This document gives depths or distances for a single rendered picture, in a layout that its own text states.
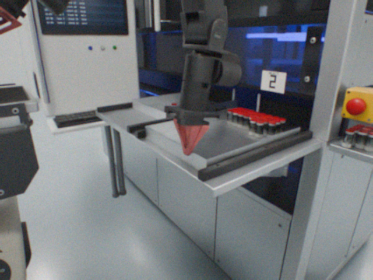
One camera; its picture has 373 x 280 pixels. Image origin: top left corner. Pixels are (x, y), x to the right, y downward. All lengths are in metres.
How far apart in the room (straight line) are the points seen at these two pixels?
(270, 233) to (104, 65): 1.07
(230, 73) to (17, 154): 0.42
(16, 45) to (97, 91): 4.56
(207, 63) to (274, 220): 0.65
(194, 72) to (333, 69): 0.39
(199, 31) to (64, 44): 0.92
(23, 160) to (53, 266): 1.21
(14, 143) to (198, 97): 0.33
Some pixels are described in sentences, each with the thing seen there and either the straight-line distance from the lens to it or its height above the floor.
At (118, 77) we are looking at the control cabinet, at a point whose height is 0.96.
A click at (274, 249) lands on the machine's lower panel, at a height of 0.42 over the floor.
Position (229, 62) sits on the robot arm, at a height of 1.09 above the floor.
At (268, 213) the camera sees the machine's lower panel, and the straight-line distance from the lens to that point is 0.98.
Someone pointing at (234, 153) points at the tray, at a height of 0.91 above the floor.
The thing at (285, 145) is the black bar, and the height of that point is 0.89.
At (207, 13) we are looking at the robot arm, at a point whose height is 1.18.
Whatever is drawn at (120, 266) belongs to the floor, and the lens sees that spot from 1.55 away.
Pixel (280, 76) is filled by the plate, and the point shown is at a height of 1.04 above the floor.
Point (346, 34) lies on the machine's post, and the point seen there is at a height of 1.15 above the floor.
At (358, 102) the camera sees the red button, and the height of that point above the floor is 1.01.
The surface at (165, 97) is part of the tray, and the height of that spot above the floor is 0.90.
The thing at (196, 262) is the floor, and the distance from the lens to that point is 1.53.
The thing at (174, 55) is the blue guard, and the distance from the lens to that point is 1.22.
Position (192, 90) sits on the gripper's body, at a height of 1.05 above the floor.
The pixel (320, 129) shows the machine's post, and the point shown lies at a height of 0.91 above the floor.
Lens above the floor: 1.13
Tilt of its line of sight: 21 degrees down
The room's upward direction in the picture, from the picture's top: straight up
